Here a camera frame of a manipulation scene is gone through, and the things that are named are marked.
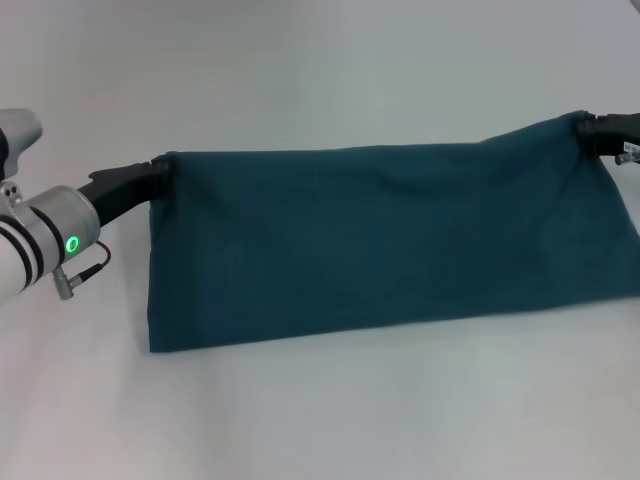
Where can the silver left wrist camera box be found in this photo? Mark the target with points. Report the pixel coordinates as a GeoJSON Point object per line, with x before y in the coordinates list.
{"type": "Point", "coordinates": [15, 137]}

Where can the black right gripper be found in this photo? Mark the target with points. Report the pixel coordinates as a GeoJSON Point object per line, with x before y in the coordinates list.
{"type": "Point", "coordinates": [622, 137]}

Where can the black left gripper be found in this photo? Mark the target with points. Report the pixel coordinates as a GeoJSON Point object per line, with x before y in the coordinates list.
{"type": "Point", "coordinates": [120, 190]}

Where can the blue-green t-shirt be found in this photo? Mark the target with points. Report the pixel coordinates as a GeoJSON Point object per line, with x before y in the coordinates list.
{"type": "Point", "coordinates": [380, 240]}

